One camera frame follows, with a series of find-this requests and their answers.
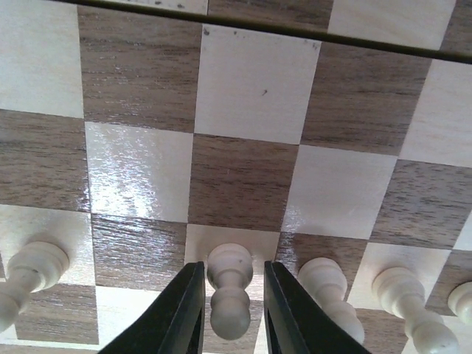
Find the wooden chess board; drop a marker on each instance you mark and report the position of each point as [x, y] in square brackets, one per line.
[138, 144]

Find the light pawn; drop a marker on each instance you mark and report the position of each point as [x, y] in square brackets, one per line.
[460, 302]
[325, 281]
[229, 272]
[36, 267]
[400, 293]

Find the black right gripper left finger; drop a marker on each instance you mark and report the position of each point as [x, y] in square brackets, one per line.
[173, 323]

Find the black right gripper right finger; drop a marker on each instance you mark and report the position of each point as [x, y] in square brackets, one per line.
[294, 322]

